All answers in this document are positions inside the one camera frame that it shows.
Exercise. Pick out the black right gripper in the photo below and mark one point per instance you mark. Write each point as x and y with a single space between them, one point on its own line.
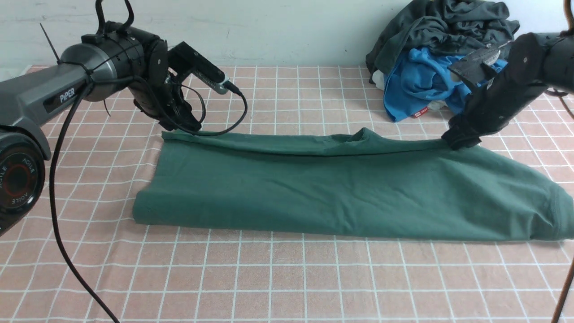
490 109

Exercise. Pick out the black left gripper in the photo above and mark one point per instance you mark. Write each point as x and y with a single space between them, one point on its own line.
165 103

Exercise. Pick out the green long sleeve shirt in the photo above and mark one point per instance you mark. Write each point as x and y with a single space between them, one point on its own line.
361 185

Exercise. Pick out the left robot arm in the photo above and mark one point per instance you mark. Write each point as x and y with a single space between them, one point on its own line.
114 58

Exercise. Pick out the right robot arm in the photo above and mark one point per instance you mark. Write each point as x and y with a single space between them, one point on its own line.
545 58

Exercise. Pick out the blue garment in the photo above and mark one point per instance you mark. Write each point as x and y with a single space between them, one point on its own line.
419 78

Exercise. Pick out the dark grey garment pile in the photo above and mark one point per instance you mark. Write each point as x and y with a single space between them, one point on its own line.
445 27

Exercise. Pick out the pink grid tablecloth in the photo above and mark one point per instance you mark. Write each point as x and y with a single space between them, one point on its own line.
181 275

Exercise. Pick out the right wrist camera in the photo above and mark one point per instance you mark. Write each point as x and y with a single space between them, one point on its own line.
477 66

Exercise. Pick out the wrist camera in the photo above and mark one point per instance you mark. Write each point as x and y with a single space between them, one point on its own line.
477 66
185 60

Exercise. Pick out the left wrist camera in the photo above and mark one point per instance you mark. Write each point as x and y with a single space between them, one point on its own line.
185 60

